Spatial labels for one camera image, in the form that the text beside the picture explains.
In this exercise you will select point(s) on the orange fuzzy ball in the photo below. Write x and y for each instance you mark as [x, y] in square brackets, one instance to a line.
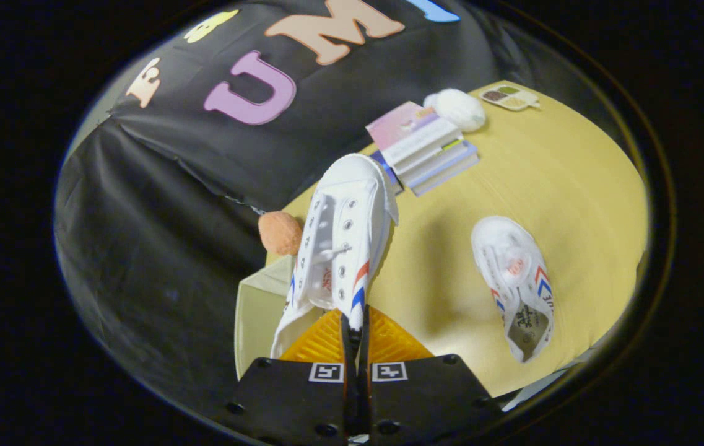
[279, 233]

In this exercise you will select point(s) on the beige fabric storage box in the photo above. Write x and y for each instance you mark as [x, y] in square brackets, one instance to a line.
[259, 310]

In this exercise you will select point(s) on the white divided grain dish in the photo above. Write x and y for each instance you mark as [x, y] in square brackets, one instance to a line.
[509, 97]

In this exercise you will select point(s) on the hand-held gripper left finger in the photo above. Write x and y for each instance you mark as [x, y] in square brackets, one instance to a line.
[347, 384]

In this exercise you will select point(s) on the white thick book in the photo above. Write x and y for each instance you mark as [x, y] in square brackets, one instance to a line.
[444, 158]

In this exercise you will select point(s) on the blue cover book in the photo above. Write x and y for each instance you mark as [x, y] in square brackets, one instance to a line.
[389, 173]

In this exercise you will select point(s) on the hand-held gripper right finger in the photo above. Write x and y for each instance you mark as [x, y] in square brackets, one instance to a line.
[364, 390]

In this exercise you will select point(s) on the white fluffy ball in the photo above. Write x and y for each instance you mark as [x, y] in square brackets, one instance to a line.
[460, 108]

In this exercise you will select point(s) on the black backdrop cloth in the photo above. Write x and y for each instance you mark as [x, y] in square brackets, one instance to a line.
[160, 204]

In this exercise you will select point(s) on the white striped canvas shoe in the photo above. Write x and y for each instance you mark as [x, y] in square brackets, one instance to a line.
[506, 254]
[352, 210]

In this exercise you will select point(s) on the grey blue book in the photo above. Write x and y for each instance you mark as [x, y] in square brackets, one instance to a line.
[451, 174]

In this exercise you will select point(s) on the pink cover book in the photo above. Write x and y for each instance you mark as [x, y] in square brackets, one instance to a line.
[398, 124]

